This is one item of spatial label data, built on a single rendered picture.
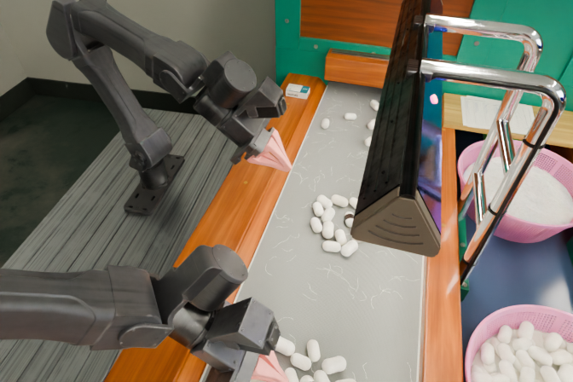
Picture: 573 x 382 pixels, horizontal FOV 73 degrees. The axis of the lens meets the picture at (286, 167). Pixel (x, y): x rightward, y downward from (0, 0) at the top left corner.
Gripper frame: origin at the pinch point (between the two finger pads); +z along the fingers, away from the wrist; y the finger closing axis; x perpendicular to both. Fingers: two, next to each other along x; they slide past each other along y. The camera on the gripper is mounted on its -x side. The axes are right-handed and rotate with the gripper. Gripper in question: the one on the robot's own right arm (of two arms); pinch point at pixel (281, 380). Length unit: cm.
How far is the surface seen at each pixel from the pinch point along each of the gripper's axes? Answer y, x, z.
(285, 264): 19.1, 5.2, -3.0
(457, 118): 70, -16, 17
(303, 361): 3.4, -1.4, 1.8
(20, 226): 49, 147, -56
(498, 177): 55, -19, 27
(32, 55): 141, 169, -123
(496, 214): 26.9, -26.8, 10.0
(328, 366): 3.8, -3.9, 4.4
